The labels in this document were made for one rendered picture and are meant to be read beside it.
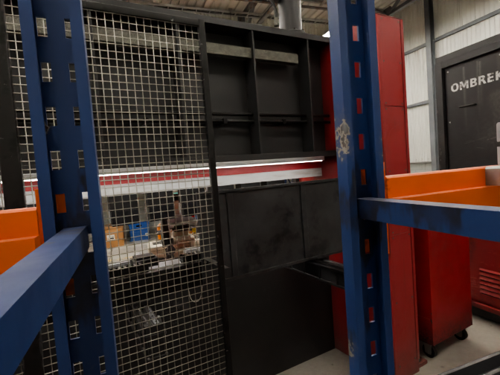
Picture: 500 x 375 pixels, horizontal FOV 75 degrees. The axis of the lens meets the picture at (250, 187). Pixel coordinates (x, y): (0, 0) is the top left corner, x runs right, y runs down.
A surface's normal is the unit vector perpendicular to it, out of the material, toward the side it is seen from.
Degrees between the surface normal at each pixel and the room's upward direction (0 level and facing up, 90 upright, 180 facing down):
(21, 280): 0
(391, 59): 90
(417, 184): 90
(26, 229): 90
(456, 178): 90
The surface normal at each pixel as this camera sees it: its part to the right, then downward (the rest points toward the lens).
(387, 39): 0.49, 0.01
